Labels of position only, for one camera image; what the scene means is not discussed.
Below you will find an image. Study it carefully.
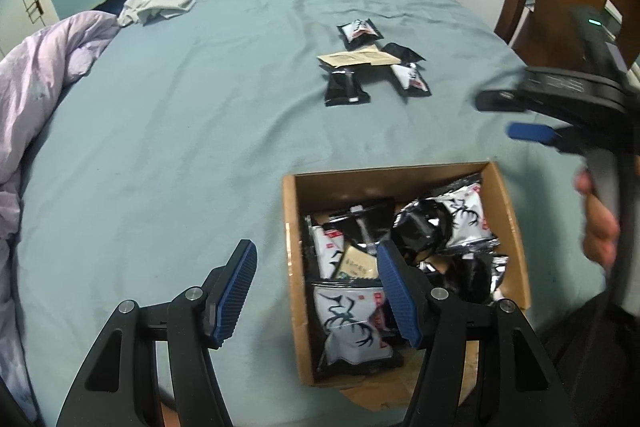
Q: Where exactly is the lilac duvet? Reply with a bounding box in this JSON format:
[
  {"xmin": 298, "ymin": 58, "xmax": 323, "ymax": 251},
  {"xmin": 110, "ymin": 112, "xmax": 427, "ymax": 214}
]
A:
[{"xmin": 1, "ymin": 11, "xmax": 119, "ymax": 426}]

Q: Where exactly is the teal bed sheet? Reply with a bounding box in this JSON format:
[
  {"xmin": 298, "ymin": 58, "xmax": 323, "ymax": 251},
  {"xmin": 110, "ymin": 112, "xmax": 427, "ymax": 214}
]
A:
[{"xmin": 14, "ymin": 0, "xmax": 603, "ymax": 426}]

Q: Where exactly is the person's right hand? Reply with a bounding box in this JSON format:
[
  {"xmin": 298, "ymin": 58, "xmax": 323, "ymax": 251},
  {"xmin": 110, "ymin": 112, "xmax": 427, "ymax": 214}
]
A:
[{"xmin": 575, "ymin": 170, "xmax": 620, "ymax": 270}]

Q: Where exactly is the beige snack packet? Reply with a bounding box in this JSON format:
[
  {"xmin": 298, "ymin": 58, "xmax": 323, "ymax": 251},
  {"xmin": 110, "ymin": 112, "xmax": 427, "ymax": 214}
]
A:
[
  {"xmin": 334, "ymin": 245, "xmax": 378, "ymax": 280},
  {"xmin": 317, "ymin": 46, "xmax": 401, "ymax": 68}
]

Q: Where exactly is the black foil snack packet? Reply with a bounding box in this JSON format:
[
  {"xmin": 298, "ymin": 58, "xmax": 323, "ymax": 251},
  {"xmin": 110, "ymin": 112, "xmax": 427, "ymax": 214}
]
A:
[{"xmin": 324, "ymin": 67, "xmax": 371, "ymax": 107}]

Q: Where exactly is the white antler snack packet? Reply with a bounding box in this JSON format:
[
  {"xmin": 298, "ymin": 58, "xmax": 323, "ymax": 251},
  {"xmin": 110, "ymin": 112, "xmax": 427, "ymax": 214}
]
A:
[{"xmin": 314, "ymin": 284, "xmax": 394, "ymax": 366}]

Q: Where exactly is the white door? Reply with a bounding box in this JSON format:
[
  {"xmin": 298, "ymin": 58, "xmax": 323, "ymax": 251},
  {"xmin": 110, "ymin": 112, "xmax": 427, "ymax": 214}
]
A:
[{"xmin": 0, "ymin": 0, "xmax": 60, "ymax": 57}]

